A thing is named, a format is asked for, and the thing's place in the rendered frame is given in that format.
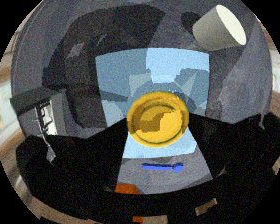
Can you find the yellow round plate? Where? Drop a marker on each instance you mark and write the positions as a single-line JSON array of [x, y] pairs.
[[157, 119]]

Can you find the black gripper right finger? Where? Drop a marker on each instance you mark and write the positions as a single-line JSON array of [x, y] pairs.
[[218, 140]]

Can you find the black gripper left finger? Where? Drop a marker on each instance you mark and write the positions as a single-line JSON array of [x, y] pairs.
[[101, 154]]

